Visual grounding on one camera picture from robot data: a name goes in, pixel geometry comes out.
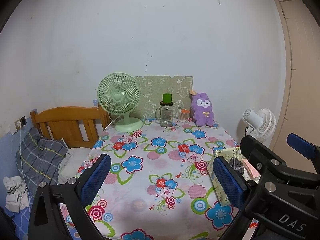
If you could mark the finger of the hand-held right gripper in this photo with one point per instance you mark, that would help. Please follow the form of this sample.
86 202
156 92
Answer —
263 155
301 145

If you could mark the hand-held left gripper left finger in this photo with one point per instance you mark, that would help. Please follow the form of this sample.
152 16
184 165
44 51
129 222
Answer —
96 178

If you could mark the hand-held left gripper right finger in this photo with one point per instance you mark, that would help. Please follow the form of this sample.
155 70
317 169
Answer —
228 183

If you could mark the yellow printed storage box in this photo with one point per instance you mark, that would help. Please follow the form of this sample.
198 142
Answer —
217 190

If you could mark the pink packet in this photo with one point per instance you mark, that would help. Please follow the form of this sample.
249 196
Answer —
251 170

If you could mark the white standing fan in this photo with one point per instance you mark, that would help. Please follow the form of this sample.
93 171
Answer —
262 125

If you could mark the floral tablecloth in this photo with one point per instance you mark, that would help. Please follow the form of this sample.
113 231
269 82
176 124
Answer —
150 160

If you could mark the grey plaid pillow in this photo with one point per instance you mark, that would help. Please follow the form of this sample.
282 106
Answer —
37 155

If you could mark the beige door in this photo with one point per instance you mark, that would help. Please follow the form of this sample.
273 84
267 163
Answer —
302 80

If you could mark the purple plush bunny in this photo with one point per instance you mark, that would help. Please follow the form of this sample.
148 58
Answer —
203 115

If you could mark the wooden bed headboard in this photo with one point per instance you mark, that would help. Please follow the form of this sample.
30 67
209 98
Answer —
62 115

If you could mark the cotton swab jar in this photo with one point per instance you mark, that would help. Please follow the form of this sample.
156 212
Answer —
183 117

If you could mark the crumpled white cloth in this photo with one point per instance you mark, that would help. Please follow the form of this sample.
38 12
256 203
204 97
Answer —
15 195

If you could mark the green desk fan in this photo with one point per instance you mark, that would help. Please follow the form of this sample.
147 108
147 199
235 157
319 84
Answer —
117 97

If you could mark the blue bed sheet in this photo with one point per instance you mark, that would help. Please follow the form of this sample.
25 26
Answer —
22 220

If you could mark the glass jar mug green lid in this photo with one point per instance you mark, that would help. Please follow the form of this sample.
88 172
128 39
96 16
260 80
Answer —
166 117

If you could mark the green patterned board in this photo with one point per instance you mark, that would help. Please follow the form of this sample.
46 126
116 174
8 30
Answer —
155 87

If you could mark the dark wall switch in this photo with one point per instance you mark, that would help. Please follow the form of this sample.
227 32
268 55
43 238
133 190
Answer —
23 121

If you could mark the white wall socket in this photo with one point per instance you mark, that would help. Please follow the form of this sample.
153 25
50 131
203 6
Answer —
18 124

